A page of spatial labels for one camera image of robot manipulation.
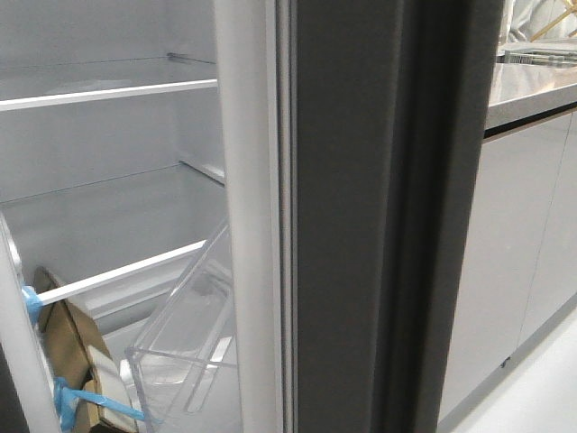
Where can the upper blue tape strip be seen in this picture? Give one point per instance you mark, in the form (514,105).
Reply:
(32,303)

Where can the dark grey fridge door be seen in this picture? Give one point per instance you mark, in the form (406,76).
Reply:
(308,95)
(445,62)

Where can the grey kitchen counter cabinet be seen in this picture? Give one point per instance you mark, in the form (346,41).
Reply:
(519,266)

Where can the metal sink rack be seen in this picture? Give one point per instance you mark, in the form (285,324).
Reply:
(561,59)

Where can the clear plastic door bin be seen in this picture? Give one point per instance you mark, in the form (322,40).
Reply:
(181,334)

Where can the white fridge body interior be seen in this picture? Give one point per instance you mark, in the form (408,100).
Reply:
(117,294)

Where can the upper white fridge shelf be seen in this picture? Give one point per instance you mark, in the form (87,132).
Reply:
(71,83)

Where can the blue tape strip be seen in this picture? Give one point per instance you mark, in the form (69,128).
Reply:
(66,401)
(32,303)

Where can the lower white fridge shelf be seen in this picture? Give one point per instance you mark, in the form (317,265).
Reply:
(128,223)

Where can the brown cardboard packing piece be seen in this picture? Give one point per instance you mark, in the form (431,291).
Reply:
(75,349)

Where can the white fridge shelf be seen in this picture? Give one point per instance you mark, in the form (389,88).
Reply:
(128,223)
(71,83)

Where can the lower blue tape strip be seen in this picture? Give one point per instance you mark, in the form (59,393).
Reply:
(66,401)

